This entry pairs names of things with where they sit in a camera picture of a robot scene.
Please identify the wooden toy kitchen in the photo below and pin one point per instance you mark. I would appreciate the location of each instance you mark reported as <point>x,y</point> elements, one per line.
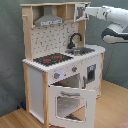
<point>46,40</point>

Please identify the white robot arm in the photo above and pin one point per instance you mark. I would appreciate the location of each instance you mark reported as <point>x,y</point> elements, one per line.
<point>118,19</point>

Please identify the metal toy sink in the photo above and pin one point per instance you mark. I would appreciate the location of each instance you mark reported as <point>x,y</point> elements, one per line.
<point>79,51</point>

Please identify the right red stove knob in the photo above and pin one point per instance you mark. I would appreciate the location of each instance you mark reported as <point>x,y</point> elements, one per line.
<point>74,69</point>

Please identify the grey range hood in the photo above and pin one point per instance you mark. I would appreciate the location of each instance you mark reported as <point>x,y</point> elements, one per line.
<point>48,18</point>

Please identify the black toy stovetop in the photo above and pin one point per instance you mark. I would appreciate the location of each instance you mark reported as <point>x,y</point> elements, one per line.
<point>52,59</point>

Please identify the white cabinet door with dispenser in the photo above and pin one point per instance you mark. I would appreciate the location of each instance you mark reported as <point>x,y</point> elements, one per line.
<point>91,72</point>

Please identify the black toy faucet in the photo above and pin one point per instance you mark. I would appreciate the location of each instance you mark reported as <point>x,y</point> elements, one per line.
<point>73,40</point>

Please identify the white oven door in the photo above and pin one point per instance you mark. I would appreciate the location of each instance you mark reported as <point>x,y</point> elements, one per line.
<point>65,100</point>

